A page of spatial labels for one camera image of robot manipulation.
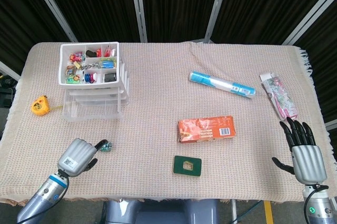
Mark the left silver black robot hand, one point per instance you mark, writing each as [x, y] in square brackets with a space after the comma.
[76, 156]

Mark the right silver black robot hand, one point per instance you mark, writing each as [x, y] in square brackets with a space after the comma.
[309, 164]

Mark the small green circuit board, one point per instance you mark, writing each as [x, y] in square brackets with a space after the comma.
[108, 147]

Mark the clear plastic drawer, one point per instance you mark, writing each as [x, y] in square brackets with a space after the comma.
[92, 118]

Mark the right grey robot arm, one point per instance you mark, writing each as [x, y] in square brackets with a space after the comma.
[319, 205]

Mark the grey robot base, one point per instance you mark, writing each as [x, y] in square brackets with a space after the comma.
[158, 212]

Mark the green printed snack packet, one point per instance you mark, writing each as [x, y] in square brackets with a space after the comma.
[72, 79]

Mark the orange cardboard box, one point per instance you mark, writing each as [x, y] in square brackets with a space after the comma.
[205, 129]

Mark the yellow tape measure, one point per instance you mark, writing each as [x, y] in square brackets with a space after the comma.
[39, 106]

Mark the pink floral package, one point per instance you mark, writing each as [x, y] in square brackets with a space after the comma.
[279, 97]

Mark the blue round magnets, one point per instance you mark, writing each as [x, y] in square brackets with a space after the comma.
[87, 77]

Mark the red round magnet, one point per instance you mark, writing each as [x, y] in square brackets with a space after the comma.
[91, 77]

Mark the white round magnet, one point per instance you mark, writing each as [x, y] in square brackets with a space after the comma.
[95, 77]

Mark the colourful wrapped sweets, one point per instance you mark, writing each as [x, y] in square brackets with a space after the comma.
[76, 56]
[70, 70]

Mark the metal table leg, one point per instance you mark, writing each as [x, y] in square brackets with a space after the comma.
[233, 213]

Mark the beige woven tablecloth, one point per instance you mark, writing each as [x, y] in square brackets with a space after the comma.
[158, 102]

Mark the blue clips green package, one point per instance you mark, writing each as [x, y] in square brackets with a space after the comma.
[108, 63]

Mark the black equipment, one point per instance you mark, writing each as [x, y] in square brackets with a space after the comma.
[5, 83]

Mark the green rectangular card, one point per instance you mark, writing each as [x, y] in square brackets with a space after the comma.
[179, 167]

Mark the small black object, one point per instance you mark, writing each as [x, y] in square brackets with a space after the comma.
[90, 53]

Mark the red white sachet packet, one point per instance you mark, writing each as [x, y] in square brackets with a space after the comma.
[108, 51]

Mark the black curtain panel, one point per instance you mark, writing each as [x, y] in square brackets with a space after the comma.
[326, 50]
[100, 5]
[21, 23]
[263, 5]
[179, 5]

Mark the blue white plastic wrap roll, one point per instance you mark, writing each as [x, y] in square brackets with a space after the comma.
[218, 83]

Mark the white drawer organizer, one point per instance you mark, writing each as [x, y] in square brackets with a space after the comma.
[87, 85]

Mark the white frame post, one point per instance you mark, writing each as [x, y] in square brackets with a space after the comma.
[218, 5]
[51, 5]
[8, 69]
[138, 5]
[310, 15]

